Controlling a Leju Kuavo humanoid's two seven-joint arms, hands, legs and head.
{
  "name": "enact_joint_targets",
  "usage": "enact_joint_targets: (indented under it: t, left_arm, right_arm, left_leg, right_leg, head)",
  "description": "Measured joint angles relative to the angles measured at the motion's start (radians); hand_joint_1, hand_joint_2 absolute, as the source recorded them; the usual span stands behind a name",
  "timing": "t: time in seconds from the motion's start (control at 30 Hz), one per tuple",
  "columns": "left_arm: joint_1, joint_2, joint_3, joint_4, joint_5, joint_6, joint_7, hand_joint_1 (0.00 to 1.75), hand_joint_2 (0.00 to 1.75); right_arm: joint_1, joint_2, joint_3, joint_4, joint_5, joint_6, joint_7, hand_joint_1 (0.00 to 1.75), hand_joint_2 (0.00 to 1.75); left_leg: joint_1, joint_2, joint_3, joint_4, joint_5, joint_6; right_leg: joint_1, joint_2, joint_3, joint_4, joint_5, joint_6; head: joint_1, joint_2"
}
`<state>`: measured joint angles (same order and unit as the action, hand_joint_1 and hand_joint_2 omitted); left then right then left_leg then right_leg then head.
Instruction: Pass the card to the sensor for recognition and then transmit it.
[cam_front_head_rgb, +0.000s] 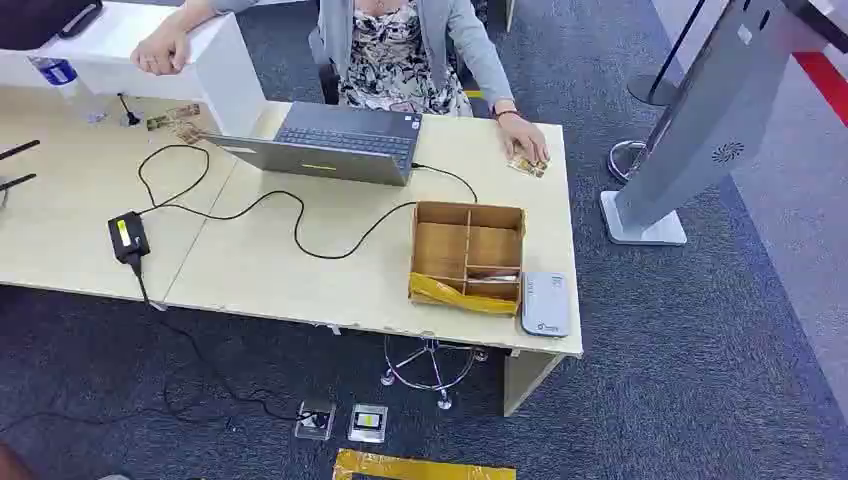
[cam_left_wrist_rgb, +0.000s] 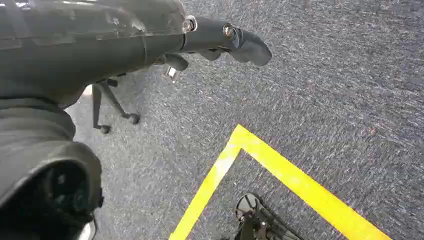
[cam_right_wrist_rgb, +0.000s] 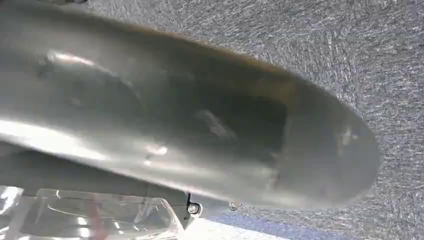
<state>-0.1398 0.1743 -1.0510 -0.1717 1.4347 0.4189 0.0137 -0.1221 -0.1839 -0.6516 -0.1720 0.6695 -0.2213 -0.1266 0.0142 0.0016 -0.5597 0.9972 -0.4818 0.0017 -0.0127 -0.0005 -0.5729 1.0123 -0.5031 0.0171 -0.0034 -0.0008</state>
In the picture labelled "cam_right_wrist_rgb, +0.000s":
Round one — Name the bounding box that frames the clear shiny plastic cover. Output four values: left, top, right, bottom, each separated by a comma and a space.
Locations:
0, 185, 185, 240

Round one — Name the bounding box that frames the blue floor strip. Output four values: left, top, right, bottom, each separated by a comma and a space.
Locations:
206, 214, 352, 240

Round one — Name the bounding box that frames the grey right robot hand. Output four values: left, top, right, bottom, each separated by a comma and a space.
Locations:
0, 0, 382, 229

